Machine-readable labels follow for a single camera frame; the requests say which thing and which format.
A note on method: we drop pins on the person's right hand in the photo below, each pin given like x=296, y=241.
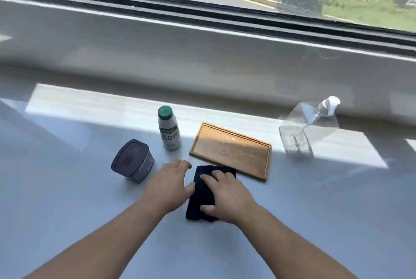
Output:
x=230, y=201

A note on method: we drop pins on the clear spray bottle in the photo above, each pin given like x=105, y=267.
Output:
x=294, y=136

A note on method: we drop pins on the person's left forearm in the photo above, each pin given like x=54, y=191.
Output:
x=97, y=246

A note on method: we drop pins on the black cloth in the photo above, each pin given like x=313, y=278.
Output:
x=198, y=197

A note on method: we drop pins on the person's left hand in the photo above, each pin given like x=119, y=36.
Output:
x=169, y=188

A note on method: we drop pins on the white table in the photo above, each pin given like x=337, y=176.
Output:
x=325, y=223

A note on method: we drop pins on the wooden tray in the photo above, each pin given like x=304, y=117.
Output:
x=234, y=149

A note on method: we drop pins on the person's right forearm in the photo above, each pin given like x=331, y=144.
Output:
x=292, y=249

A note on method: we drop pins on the black window frame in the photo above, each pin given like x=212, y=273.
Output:
x=195, y=12

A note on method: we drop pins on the white bottle green cap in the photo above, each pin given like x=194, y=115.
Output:
x=169, y=132

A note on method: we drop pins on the dark lidded plastic container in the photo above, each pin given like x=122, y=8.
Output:
x=130, y=158

